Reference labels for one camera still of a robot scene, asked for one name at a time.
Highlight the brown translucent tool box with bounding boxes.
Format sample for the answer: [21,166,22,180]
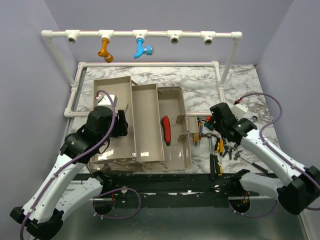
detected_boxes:
[89,76,197,172]

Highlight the red utility knife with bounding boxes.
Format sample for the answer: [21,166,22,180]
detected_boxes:
[161,115,172,147]

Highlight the green handled screwdriver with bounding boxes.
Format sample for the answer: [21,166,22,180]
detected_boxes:
[204,116,215,131]

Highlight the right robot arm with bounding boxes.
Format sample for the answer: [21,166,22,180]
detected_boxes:
[210,102,320,215]

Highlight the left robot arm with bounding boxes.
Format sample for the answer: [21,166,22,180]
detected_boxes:
[10,106,128,240]

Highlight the claw hammer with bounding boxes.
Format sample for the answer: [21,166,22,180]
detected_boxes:
[201,133,219,181]

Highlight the black needle nose pliers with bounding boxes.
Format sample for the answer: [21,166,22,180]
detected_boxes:
[222,143,234,160]

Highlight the yellow short screwdriver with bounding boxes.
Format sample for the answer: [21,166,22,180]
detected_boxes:
[214,137,224,154]

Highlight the silver combination wrench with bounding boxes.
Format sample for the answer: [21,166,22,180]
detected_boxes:
[247,115,259,123]

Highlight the small black hammer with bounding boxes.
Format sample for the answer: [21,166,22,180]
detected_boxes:
[234,150,269,174]

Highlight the black long screwdriver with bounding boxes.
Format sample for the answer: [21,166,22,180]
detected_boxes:
[209,141,216,181]

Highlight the yellow black screwdriver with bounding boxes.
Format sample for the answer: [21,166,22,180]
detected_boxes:
[214,155,223,176]

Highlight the orange plastic faucet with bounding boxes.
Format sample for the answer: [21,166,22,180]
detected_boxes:
[97,38,114,63]

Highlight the blue plastic faucet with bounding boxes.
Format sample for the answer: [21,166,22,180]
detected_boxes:
[133,37,154,59]

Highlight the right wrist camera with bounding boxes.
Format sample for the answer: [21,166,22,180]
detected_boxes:
[230,103,248,120]

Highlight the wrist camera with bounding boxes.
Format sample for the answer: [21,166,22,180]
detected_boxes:
[95,94,118,108]
[230,103,248,120]

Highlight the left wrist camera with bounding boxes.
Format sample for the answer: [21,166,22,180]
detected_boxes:
[95,94,118,108]

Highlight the black metal base rail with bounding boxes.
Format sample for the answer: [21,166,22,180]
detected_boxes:
[102,173,248,209]

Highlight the white PVC pipe frame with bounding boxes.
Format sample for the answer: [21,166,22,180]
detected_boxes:
[41,29,243,118]

